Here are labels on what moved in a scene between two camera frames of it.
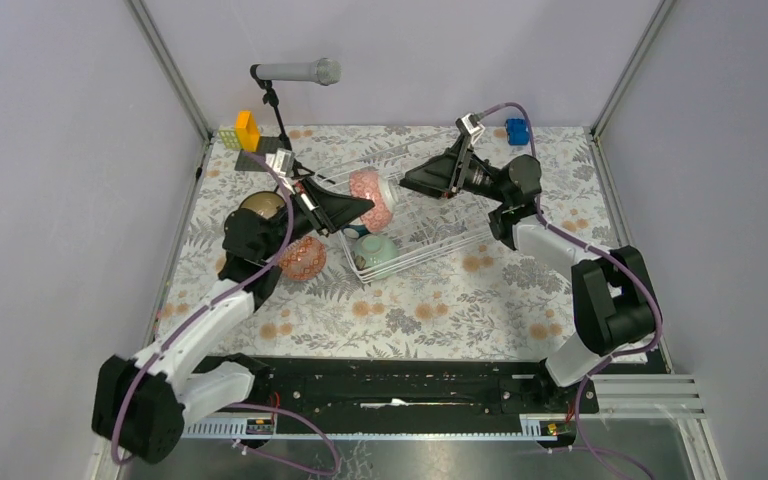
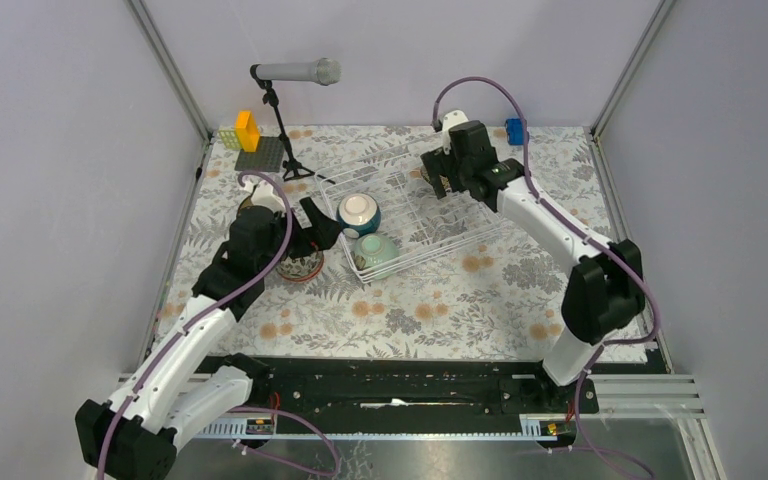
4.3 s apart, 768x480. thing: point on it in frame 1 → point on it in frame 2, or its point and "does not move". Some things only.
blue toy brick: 517,133 does not move
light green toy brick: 230,139 does not move
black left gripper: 332,211 → 324,230
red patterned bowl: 366,183 → 302,268
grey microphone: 326,71 does not move
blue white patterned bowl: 304,258 does not move
